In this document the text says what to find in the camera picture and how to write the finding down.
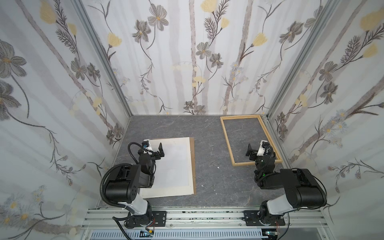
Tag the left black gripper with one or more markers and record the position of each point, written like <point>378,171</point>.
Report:
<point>152,153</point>

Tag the white mat photo sheet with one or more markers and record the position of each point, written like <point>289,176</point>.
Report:
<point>173,176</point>

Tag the wooden picture frame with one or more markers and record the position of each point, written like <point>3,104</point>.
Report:
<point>239,131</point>

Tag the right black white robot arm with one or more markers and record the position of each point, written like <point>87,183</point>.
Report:
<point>302,189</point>

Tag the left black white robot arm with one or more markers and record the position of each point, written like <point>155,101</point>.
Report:
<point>120,185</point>

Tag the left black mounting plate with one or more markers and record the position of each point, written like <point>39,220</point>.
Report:
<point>155,219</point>

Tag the black mounting plate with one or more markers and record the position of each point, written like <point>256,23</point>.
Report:
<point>155,219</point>
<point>256,218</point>

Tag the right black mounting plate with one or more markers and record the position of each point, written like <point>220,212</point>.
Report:
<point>256,218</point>

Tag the small green circuit board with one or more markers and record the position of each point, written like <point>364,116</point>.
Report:
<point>146,233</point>

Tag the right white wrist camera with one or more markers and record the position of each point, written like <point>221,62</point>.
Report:
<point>263,148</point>

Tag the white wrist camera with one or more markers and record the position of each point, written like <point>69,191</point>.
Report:
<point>263,148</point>
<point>146,145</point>

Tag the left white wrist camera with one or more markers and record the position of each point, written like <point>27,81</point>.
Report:
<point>146,145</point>

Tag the brown frame backing board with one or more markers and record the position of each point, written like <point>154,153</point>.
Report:
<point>192,146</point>

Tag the white slotted cable duct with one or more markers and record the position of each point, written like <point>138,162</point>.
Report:
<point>200,234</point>

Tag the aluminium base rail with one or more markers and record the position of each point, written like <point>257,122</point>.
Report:
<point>203,218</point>

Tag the right corner aluminium post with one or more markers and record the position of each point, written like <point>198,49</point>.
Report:
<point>303,54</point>

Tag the corner aluminium post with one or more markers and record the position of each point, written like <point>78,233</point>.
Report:
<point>303,54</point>
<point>101,53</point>

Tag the left corner aluminium post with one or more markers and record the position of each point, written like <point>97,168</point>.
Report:
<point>101,53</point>

